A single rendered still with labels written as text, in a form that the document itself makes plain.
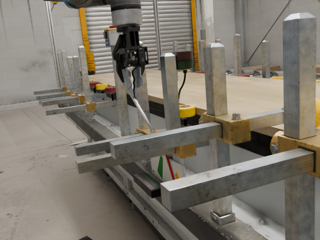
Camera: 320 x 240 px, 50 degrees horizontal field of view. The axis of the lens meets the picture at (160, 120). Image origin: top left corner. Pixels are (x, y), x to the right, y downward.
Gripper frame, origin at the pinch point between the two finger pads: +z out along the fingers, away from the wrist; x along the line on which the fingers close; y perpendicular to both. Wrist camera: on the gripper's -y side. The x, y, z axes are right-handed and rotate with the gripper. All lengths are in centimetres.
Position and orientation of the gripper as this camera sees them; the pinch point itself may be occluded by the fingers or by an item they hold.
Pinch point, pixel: (133, 92)
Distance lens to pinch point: 110.0
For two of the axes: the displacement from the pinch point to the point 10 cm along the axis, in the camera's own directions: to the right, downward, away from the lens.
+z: 0.9, 9.7, 2.1
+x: 9.1, -1.6, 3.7
